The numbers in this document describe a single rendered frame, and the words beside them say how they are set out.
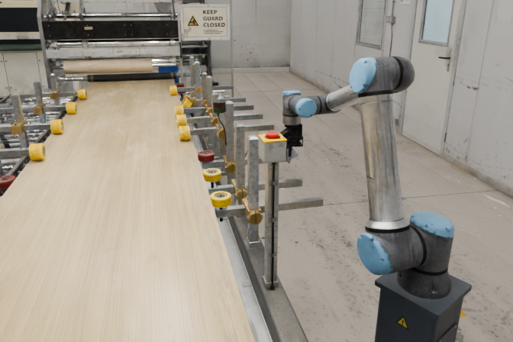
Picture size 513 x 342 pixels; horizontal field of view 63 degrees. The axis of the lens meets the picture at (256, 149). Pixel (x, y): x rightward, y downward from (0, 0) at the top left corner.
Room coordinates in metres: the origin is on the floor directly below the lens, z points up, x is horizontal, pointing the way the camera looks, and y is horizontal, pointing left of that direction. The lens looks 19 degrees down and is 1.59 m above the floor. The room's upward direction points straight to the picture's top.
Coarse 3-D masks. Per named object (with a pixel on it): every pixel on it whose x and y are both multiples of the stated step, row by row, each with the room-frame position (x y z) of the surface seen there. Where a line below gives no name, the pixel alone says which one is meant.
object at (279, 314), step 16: (208, 144) 2.64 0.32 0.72; (224, 176) 2.14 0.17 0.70; (240, 224) 1.61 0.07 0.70; (240, 240) 1.49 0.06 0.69; (256, 256) 1.36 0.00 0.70; (256, 272) 1.27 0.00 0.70; (256, 288) 1.22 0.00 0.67; (272, 304) 1.10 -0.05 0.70; (288, 304) 1.10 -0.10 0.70; (272, 320) 1.03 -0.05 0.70; (288, 320) 1.03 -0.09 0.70; (272, 336) 1.02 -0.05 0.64; (288, 336) 0.96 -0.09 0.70; (304, 336) 0.96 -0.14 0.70
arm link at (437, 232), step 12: (420, 216) 1.36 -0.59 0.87; (432, 216) 1.37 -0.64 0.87; (420, 228) 1.30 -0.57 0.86; (432, 228) 1.27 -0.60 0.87; (444, 228) 1.28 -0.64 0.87; (432, 240) 1.27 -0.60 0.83; (444, 240) 1.27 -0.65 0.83; (432, 252) 1.25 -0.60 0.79; (444, 252) 1.27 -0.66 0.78; (420, 264) 1.25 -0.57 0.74; (432, 264) 1.27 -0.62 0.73; (444, 264) 1.28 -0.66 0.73
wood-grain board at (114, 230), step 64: (64, 128) 2.40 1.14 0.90; (128, 128) 2.40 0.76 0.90; (64, 192) 1.50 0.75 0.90; (128, 192) 1.50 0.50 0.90; (192, 192) 1.50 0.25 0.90; (0, 256) 1.05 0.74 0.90; (64, 256) 1.05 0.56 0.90; (128, 256) 1.05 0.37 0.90; (192, 256) 1.05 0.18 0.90; (0, 320) 0.79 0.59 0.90; (64, 320) 0.79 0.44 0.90; (128, 320) 0.79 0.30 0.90; (192, 320) 0.79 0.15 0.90
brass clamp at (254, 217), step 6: (246, 198) 1.53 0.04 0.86; (246, 204) 1.48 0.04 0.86; (246, 210) 1.46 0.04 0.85; (252, 210) 1.43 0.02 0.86; (258, 210) 1.43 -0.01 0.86; (246, 216) 1.46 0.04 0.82; (252, 216) 1.40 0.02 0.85; (258, 216) 1.41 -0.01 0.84; (252, 222) 1.40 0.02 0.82; (258, 222) 1.41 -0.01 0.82
